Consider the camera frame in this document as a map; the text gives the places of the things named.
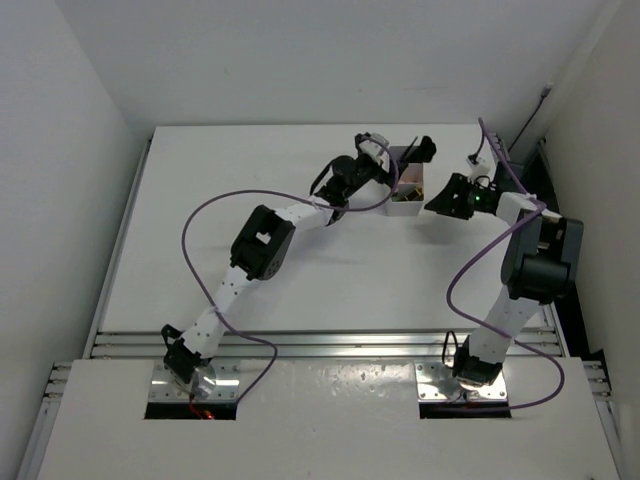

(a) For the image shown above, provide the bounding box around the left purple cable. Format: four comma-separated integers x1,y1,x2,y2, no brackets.
181,142,401,401

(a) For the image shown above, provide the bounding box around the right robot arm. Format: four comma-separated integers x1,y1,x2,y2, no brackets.
425,173,584,386

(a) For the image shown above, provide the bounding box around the black thin pencil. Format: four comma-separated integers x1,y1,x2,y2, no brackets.
397,137,418,165

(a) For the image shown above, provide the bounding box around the metal base plate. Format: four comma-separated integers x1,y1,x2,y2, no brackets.
148,360,240,404
414,361,508,405

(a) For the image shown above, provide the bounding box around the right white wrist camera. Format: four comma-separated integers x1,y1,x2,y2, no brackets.
466,154,492,185

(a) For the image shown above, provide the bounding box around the aluminium rail front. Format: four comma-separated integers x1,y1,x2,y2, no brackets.
88,327,565,359

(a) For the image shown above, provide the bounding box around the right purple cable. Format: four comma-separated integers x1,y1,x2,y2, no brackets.
434,117,566,414

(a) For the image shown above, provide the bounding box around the black gold lipstick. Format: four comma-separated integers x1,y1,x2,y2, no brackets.
393,187,424,202

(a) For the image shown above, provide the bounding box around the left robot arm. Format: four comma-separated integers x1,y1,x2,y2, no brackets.
161,138,406,384

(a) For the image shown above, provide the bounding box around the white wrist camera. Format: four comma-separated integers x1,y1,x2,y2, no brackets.
354,132,391,173
466,154,492,185

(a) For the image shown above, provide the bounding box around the white three-compartment organizer box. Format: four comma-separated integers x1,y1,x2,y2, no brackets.
384,163,424,217

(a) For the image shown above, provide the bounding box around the purple cable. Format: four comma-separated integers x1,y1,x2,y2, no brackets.
181,142,401,401
434,117,566,414

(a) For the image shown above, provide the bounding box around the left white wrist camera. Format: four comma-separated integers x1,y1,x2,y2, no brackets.
354,132,391,173

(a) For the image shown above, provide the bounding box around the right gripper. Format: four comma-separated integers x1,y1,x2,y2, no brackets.
425,174,490,221

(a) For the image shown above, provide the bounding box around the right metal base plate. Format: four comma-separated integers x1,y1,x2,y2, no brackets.
414,361,508,405

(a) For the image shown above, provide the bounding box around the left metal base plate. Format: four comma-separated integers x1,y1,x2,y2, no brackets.
148,360,240,404

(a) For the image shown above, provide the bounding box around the black wall cable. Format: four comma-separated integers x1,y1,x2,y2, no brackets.
508,82,553,151

